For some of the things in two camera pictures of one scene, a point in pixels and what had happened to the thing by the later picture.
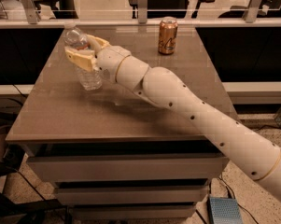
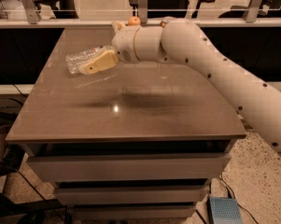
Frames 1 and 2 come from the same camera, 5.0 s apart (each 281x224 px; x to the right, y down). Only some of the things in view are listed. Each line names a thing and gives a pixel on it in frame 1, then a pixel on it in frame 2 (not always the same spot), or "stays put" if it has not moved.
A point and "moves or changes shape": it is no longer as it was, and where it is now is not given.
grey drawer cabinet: x=111 y=153 stays put
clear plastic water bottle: x=88 y=79 moves or changes shape
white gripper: x=110 y=61 → x=123 y=44
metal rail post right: x=255 y=2 stays put
